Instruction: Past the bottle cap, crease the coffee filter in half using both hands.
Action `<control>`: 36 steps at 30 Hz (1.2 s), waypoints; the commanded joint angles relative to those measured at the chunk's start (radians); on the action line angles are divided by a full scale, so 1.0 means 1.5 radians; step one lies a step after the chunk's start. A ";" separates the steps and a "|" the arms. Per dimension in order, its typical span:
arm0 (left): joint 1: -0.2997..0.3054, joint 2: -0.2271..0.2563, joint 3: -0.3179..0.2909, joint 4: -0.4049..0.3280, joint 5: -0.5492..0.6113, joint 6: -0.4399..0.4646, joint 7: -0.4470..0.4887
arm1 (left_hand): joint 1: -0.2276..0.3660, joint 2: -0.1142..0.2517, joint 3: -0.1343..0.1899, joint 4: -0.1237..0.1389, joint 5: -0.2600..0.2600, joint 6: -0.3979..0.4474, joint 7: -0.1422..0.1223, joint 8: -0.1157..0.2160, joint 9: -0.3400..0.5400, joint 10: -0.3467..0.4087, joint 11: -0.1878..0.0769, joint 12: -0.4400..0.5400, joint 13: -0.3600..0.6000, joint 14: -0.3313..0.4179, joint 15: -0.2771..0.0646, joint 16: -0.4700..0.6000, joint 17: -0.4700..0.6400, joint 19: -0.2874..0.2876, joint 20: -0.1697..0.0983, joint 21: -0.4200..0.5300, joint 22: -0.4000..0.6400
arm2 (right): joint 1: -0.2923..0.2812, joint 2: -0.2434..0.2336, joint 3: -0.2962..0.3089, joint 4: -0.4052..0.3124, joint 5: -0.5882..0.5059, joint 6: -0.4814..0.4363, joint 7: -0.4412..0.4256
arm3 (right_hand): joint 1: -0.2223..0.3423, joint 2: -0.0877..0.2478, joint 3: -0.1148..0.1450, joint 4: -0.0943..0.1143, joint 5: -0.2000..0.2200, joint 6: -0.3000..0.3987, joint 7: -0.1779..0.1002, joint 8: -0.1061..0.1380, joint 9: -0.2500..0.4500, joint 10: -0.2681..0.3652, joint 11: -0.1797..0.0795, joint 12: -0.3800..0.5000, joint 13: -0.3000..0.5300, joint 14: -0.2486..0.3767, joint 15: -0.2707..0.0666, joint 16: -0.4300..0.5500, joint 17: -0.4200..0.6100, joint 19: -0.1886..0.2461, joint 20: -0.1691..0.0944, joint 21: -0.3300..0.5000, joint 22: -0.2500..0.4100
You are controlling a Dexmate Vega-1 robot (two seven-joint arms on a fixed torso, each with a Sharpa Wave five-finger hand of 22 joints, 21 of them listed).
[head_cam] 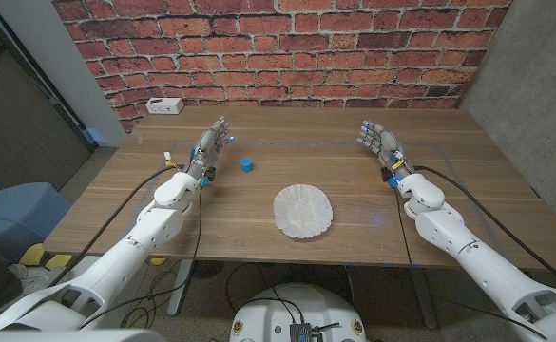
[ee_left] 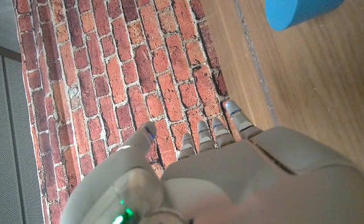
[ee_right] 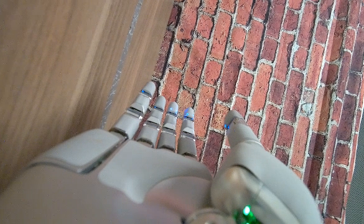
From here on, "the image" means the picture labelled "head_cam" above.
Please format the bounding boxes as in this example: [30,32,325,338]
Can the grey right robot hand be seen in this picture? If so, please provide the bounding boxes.
[355,120,414,190]

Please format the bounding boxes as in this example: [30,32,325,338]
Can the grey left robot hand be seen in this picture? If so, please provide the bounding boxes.
[183,116,236,187]

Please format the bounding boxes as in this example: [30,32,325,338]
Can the black round floor base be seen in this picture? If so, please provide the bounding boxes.
[192,259,225,279]

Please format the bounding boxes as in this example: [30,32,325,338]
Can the blue upholstered seat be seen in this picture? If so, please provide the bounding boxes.
[0,182,73,265]

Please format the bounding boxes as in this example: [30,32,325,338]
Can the black floor cable tangle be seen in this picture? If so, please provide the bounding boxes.
[120,259,188,330]

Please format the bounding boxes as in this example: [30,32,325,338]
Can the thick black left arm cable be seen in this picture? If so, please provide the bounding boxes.
[47,163,183,289]

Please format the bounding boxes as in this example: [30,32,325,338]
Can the red brick printed backdrop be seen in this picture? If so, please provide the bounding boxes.
[51,0,514,134]

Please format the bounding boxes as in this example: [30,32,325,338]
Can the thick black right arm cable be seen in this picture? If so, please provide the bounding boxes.
[412,164,556,295]

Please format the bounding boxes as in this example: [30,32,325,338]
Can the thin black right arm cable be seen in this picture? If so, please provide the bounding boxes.
[393,187,414,268]

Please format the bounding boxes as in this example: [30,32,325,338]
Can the grey metal table leg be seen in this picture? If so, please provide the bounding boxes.
[408,268,440,330]
[166,258,196,317]

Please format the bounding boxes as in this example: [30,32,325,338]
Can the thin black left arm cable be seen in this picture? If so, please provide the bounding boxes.
[76,184,203,330]

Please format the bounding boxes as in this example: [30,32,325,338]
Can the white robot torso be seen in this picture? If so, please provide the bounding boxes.
[228,283,368,342]

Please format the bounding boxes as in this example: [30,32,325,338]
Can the white robot body edge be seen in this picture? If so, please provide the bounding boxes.
[0,329,164,342]

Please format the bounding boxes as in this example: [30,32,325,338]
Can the white paper coffee filter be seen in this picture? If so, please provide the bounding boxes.
[272,183,335,239]

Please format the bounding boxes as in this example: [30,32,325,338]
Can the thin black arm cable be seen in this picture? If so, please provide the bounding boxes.
[76,184,203,330]
[393,187,414,268]

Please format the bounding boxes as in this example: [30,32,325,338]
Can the yellow foam piece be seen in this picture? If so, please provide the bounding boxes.
[44,254,73,271]
[18,242,46,266]

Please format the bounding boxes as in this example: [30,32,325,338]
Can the black torso cable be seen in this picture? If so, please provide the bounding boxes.
[224,262,341,333]

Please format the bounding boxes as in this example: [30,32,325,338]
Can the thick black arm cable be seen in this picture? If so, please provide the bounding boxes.
[47,163,183,289]
[412,164,556,295]

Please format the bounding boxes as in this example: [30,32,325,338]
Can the white power strip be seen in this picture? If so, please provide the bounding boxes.
[144,97,185,116]

